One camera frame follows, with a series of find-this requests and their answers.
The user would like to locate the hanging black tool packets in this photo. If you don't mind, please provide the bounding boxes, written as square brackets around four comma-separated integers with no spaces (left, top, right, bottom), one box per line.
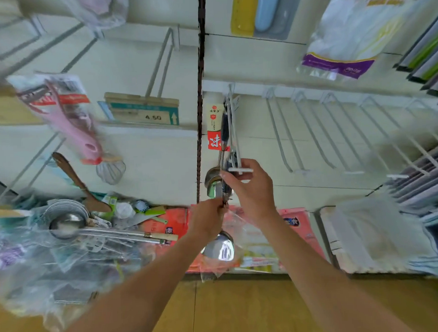
[205,104,228,152]

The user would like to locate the pile of plastic wrapped utensils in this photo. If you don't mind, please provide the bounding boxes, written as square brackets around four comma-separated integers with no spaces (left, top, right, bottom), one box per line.
[0,184,169,332]

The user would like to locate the pale round hanging utensil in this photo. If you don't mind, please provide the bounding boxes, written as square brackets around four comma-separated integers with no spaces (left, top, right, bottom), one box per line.
[63,0,131,34]

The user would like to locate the row of hanging flat packets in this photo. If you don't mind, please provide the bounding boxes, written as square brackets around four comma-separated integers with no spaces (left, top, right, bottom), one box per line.
[392,10,438,103]

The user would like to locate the person's left hand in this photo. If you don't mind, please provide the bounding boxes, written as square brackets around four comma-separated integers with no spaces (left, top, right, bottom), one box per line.
[184,198,229,242]

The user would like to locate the row of scissors packets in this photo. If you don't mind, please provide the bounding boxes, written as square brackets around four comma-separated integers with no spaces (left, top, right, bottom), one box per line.
[383,143,438,219]

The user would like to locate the person's right hand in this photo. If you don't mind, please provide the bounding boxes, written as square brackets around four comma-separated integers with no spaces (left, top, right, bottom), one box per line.
[220,156,279,226]

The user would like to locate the pink printed packets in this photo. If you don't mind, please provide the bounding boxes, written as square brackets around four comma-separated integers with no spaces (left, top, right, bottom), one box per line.
[275,206,327,263]

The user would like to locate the dark wooden spatula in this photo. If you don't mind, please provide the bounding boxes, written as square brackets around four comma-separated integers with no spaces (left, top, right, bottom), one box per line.
[52,149,113,216]

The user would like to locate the person's right forearm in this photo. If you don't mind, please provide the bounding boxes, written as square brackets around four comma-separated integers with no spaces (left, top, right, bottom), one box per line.
[261,209,423,332]

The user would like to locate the blue yellow peeler packet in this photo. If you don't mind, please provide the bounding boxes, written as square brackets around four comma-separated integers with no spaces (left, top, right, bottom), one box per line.
[230,0,309,41]

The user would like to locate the white purple bag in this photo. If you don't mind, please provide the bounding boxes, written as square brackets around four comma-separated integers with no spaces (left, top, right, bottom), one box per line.
[295,0,437,82]

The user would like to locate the pink handled whisk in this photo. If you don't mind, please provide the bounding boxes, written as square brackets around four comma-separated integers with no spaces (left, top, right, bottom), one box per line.
[8,69,128,190]

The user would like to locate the large steel strainer ladle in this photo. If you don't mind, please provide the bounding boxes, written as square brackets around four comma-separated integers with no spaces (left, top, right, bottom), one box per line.
[45,195,179,251]

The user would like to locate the black wall divider strip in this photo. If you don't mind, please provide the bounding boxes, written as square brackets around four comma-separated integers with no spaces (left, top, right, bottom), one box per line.
[186,0,218,206]

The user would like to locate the red plastic wrapped packets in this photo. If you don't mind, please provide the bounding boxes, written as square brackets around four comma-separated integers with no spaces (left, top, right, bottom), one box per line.
[145,203,235,277]

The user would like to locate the person's left forearm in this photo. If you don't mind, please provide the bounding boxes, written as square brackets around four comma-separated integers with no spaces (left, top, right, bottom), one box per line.
[48,233,216,332]

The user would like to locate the white price label holder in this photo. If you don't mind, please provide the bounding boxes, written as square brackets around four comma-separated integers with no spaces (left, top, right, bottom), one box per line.
[98,90,182,130]

